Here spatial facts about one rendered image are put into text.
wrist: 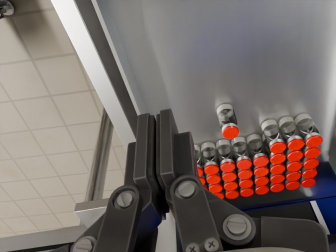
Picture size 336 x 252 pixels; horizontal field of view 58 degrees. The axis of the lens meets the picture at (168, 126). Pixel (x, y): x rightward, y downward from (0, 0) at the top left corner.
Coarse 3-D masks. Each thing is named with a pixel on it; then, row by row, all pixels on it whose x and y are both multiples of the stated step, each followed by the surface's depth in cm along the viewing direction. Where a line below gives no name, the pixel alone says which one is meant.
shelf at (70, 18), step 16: (64, 0) 31; (64, 16) 32; (80, 32) 33; (80, 48) 34; (96, 64) 36; (96, 80) 37; (112, 96) 39; (112, 112) 41; (128, 128) 43; (320, 176) 52; (224, 192) 54; (272, 192) 54; (288, 192) 54; (304, 192) 55; (320, 192) 55; (240, 208) 58
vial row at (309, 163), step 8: (288, 160) 42; (304, 160) 42; (312, 160) 41; (248, 168) 43; (256, 168) 42; (264, 168) 42; (272, 168) 42; (280, 168) 42; (288, 168) 42; (296, 168) 42; (200, 176) 43; (208, 176) 43; (216, 176) 43; (224, 176) 43; (232, 176) 43; (240, 176) 43; (248, 176) 43
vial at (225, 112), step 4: (224, 104) 40; (228, 104) 40; (220, 108) 40; (224, 108) 39; (228, 108) 39; (220, 112) 39; (224, 112) 39; (228, 112) 38; (232, 112) 39; (220, 116) 39; (224, 116) 38; (228, 116) 38; (232, 116) 38; (220, 120) 38; (224, 120) 38; (228, 120) 38; (232, 120) 38; (220, 124) 38; (224, 124) 38; (228, 124) 37; (232, 124) 37; (236, 124) 38
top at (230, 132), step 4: (224, 128) 37; (228, 128) 37; (232, 128) 37; (236, 128) 37; (224, 132) 37; (228, 132) 37; (232, 132) 37; (236, 132) 37; (224, 136) 38; (228, 136) 38; (232, 136) 38
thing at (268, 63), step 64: (128, 0) 31; (192, 0) 31; (256, 0) 31; (320, 0) 31; (128, 64) 35; (192, 64) 36; (256, 64) 36; (320, 64) 36; (192, 128) 43; (256, 128) 43; (320, 128) 43
